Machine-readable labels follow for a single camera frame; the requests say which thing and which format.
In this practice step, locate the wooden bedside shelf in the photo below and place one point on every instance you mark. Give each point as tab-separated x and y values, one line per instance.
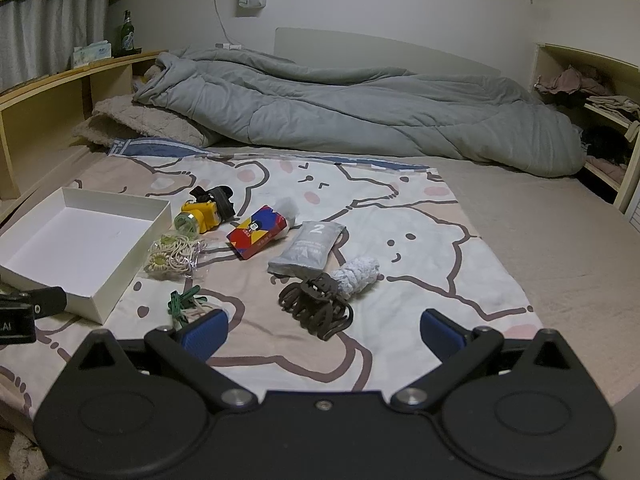
60	91

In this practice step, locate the grey duvet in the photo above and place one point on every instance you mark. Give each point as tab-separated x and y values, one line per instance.
350	110

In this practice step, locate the brown hair claw clip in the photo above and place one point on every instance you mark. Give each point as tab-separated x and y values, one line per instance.
315	306

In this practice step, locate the yellow toy object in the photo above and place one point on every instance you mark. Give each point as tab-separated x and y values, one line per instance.
200	214

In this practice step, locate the pink clothes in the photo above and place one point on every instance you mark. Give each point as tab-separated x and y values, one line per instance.
565	82

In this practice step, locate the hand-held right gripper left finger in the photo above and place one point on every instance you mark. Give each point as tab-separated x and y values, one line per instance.
202	335

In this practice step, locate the green clips in clear bag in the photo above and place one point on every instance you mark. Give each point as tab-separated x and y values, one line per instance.
182	302

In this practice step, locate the tissue pack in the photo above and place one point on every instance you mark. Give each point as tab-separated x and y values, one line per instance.
92	53

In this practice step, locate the white charger plug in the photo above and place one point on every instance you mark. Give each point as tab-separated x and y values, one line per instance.
230	46

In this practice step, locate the pink folded cloth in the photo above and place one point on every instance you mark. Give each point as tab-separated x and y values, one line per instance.
607	167

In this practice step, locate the colourful card box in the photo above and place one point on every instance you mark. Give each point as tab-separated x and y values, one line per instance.
255	232

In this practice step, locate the printed blanket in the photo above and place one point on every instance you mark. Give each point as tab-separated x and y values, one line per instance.
400	220

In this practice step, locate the green glass bottle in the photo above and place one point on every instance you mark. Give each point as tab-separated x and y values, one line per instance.
126	35

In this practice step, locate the grey packet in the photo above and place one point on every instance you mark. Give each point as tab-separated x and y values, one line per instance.
307	247

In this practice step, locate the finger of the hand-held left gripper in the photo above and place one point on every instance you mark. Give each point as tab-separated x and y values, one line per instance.
47	301

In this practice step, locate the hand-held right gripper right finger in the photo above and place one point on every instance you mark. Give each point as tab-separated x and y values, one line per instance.
440	334

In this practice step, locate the dark clothes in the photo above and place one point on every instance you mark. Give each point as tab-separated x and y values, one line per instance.
605	142

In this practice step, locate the grey curtain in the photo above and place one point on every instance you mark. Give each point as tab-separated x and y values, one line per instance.
40	30

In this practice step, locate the small clear plastic bag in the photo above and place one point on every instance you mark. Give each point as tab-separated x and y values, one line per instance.
289	209

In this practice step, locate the brown plush pillow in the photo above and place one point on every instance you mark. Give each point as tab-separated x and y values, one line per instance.
151	76

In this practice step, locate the cream clothes shelf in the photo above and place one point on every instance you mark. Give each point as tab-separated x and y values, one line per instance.
590	56

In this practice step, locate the beige fluffy blanket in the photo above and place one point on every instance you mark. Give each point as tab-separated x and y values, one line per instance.
140	122

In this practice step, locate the beige folded clothes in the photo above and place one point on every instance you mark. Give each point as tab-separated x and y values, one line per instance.
615	105

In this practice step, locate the white cardboard box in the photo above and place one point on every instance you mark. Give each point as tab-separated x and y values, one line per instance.
75	240

